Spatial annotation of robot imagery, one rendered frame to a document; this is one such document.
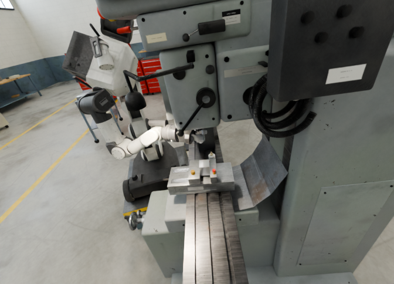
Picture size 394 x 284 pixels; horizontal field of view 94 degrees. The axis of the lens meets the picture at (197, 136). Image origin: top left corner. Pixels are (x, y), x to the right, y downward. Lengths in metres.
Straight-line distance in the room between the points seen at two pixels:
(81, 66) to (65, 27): 10.28
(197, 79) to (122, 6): 0.29
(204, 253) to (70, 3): 10.91
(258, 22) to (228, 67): 0.15
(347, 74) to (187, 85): 0.44
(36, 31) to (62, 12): 1.65
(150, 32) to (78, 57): 0.58
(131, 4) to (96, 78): 0.53
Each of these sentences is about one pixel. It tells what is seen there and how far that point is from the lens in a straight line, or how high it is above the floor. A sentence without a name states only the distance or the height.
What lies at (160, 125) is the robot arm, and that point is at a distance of 0.93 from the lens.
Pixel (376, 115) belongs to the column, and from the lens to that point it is 0.81.
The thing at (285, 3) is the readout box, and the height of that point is 1.69.
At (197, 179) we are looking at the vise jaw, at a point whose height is 1.02.
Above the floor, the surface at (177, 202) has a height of 0.84.
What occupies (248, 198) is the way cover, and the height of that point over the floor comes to 0.87.
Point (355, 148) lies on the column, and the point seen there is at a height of 1.24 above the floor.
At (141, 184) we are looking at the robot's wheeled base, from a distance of 1.68.
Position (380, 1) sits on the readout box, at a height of 1.68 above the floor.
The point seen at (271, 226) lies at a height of 0.68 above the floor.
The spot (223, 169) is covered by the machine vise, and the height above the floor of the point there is 0.99.
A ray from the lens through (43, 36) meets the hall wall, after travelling 12.04.
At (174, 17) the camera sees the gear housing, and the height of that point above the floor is 1.71.
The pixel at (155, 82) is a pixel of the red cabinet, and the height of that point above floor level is 0.38.
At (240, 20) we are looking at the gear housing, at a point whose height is 1.67.
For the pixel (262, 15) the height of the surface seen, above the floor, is 1.68.
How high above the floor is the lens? 1.69
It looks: 32 degrees down
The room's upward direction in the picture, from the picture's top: 10 degrees counter-clockwise
